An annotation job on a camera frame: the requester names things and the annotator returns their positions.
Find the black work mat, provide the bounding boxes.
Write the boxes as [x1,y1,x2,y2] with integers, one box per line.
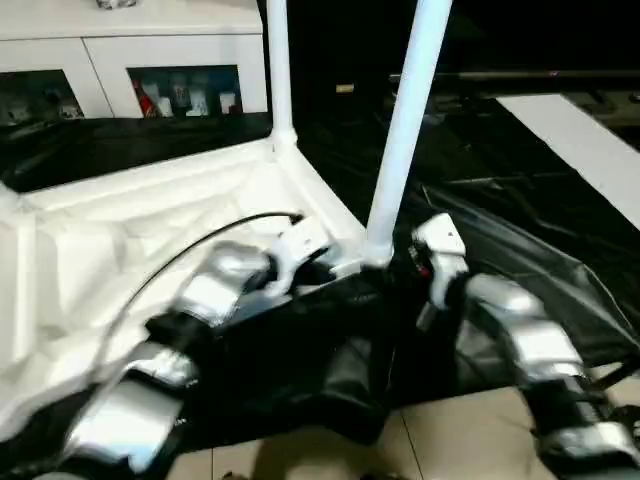
[0,112,640,446]

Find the flat white board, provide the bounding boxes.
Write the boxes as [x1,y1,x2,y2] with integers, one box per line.
[494,94,640,226]

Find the long black rod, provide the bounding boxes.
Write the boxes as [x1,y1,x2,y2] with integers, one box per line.
[389,71,640,84]

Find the white glass door cabinet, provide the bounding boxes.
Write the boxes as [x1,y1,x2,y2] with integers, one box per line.
[0,0,266,121]

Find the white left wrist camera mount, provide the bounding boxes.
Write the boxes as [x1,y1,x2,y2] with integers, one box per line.
[269,214,331,296]

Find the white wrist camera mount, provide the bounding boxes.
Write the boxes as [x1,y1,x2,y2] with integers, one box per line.
[269,214,331,296]
[409,212,469,311]

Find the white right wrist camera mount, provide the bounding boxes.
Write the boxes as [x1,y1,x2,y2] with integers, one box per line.
[409,212,469,311]

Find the black left wrist camera cable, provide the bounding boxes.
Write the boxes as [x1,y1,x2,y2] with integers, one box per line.
[94,212,306,381]

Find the black tangled wires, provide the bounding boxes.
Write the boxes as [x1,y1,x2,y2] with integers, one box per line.
[594,367,640,436]

